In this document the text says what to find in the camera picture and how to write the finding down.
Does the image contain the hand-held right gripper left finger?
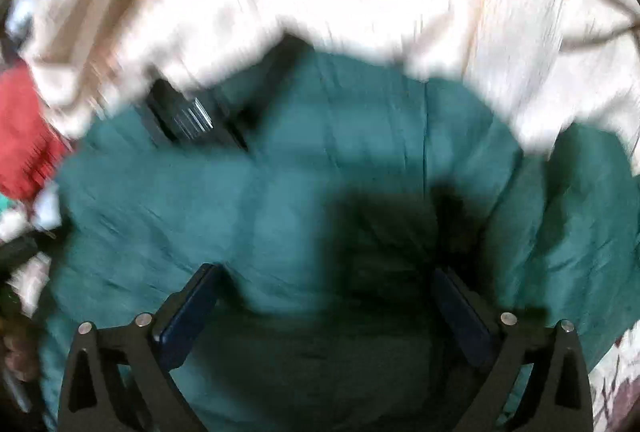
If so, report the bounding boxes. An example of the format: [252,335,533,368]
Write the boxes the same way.
[57,263,224,432]

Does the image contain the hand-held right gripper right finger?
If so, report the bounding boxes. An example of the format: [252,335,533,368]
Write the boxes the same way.
[431,266,594,432]

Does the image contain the green puffer jacket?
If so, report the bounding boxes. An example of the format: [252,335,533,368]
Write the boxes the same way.
[37,48,640,432]

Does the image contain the red cloth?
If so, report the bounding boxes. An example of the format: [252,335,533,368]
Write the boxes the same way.
[0,62,76,203]

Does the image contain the red white floral bedsheet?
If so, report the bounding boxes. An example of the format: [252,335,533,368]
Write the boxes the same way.
[585,324,640,432]

